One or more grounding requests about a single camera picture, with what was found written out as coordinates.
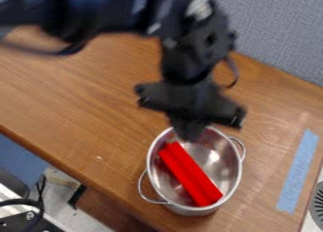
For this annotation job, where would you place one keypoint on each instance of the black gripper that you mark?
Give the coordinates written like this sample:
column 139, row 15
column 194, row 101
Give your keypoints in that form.
column 191, row 106

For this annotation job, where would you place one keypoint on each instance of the silver metal pot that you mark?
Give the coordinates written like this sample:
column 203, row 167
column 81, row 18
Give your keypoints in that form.
column 217, row 153

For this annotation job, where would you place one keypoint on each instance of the red rectangular block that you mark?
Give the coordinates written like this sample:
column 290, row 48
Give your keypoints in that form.
column 190, row 175

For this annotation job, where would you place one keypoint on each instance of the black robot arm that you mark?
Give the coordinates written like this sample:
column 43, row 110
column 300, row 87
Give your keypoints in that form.
column 195, row 41

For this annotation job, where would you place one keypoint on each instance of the blue tape strip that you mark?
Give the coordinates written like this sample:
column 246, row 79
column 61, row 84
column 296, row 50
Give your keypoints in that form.
column 298, row 169

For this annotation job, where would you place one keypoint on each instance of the grey fan grille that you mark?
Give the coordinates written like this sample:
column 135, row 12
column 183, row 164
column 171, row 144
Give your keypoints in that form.
column 316, row 205

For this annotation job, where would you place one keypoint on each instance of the black device with handle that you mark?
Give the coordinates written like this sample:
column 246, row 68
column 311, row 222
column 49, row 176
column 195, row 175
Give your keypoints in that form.
column 26, row 221

